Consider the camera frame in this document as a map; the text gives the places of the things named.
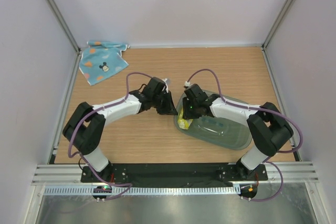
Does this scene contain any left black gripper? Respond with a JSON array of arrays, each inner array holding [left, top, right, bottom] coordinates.
[[153, 91, 179, 116]]

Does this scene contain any yellow green crocodile towel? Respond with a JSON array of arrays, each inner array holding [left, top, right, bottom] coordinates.
[[177, 113, 193, 130]]

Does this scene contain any teal transparent plastic tub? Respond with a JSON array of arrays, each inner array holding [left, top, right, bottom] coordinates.
[[174, 94, 252, 150]]

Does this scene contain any blue cartoon mouse towel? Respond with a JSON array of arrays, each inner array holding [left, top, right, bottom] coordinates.
[[79, 40, 129, 86]]

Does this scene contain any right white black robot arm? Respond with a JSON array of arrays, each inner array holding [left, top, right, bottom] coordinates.
[[182, 95, 293, 180]]

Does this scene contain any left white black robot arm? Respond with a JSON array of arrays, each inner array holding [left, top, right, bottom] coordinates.
[[62, 90, 178, 182]]

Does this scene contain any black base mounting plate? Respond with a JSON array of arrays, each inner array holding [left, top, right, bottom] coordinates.
[[81, 163, 268, 187]]

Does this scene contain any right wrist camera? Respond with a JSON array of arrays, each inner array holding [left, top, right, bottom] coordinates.
[[184, 84, 208, 103]]

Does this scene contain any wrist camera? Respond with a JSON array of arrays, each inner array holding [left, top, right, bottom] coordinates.
[[184, 84, 208, 103], [141, 77, 168, 100]]

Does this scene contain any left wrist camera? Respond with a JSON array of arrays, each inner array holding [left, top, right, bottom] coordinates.
[[141, 77, 168, 100]]

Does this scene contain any white slotted cable duct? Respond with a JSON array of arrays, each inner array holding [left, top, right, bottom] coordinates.
[[44, 184, 240, 196]]

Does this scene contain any aluminium frame rail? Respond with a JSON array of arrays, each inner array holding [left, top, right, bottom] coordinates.
[[33, 162, 319, 188]]

